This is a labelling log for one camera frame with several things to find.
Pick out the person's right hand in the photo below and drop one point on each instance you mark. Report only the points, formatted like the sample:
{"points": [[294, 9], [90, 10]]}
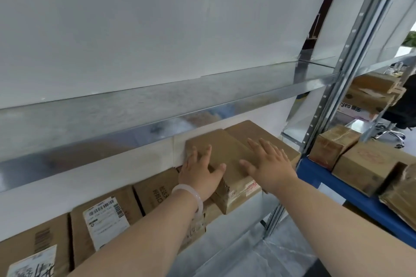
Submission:
{"points": [[273, 169]]}

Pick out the large brown box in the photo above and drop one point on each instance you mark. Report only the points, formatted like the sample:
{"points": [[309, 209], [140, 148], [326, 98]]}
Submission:
{"points": [[227, 150]]}

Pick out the blue metal rack beam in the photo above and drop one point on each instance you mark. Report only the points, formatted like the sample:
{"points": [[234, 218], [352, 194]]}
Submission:
{"points": [[325, 176]]}

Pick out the green plant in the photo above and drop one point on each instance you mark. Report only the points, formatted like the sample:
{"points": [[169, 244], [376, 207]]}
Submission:
{"points": [[411, 39]]}

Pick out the person's left forearm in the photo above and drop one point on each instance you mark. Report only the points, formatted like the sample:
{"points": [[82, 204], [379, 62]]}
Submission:
{"points": [[139, 247]]}

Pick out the person's left hand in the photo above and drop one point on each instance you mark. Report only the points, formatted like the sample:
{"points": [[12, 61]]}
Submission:
{"points": [[201, 176]]}

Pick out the metal shelving rack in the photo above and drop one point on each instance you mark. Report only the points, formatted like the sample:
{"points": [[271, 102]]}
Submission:
{"points": [[130, 117]]}

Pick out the person's right forearm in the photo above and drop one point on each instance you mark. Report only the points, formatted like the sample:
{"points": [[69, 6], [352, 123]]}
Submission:
{"points": [[341, 231]]}

